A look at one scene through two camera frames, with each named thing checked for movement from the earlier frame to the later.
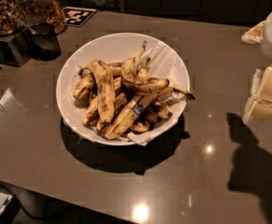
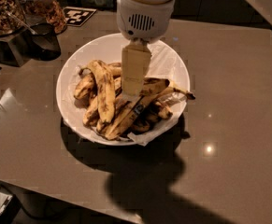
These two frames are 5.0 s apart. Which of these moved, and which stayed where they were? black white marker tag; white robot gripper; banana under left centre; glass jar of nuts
Moved: white robot gripper
Stayed: banana under left centre; black white marker tag; glass jar of nuts
